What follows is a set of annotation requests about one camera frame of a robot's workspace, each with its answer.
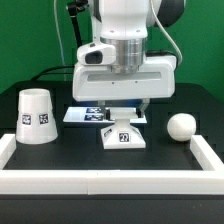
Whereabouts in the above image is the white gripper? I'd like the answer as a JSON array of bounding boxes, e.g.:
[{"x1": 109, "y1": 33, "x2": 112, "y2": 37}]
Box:
[{"x1": 72, "y1": 55, "x2": 176, "y2": 120}]

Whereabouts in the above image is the white lamp base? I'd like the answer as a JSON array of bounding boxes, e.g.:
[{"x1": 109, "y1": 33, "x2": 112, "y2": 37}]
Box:
[{"x1": 101, "y1": 107, "x2": 146, "y2": 149}]

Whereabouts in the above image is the white lamp bulb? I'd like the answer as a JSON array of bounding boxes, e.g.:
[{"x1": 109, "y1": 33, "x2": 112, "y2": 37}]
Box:
[{"x1": 167, "y1": 113, "x2": 196, "y2": 142}]

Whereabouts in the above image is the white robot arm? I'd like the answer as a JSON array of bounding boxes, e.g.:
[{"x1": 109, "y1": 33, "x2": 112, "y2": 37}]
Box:
[{"x1": 72, "y1": 0, "x2": 186, "y2": 115}]

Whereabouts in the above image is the white lamp shade cone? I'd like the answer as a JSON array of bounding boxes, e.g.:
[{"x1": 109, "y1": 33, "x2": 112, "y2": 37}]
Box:
[{"x1": 16, "y1": 88, "x2": 58, "y2": 145}]

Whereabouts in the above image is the white marker tag sheet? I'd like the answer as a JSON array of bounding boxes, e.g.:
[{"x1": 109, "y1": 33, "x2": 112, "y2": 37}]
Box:
[{"x1": 63, "y1": 107, "x2": 147, "y2": 124}]

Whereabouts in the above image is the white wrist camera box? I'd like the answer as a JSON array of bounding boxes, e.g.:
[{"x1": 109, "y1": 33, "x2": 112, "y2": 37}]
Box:
[{"x1": 77, "y1": 42, "x2": 116, "y2": 65}]

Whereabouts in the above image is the black cable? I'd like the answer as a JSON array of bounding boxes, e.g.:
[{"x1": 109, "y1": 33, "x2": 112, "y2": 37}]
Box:
[{"x1": 30, "y1": 64, "x2": 77, "y2": 82}]

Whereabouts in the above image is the white U-shaped fence frame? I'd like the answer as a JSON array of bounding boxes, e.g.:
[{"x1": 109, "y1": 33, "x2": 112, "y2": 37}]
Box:
[{"x1": 0, "y1": 134, "x2": 224, "y2": 195}]

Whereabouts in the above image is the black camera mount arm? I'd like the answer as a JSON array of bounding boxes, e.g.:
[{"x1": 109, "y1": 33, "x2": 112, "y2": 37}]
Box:
[{"x1": 66, "y1": 0, "x2": 88, "y2": 47}]

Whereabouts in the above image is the white cable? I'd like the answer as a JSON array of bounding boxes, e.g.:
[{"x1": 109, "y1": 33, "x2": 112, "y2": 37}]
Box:
[{"x1": 53, "y1": 0, "x2": 68, "y2": 81}]

